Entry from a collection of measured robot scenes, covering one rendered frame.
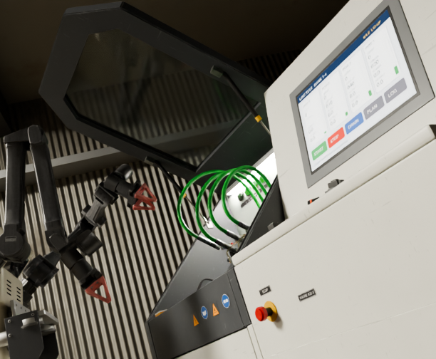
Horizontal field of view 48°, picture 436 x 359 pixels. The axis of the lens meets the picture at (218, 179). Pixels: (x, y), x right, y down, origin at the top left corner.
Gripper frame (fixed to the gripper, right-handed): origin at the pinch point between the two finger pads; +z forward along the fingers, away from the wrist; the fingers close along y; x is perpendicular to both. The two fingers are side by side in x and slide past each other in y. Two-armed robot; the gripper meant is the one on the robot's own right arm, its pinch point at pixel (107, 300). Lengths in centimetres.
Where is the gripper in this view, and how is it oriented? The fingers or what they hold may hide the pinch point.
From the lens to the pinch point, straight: 156.6
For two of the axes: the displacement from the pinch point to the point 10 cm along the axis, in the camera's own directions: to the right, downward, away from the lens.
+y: -1.1, 3.9, 9.1
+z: 6.9, 6.9, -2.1
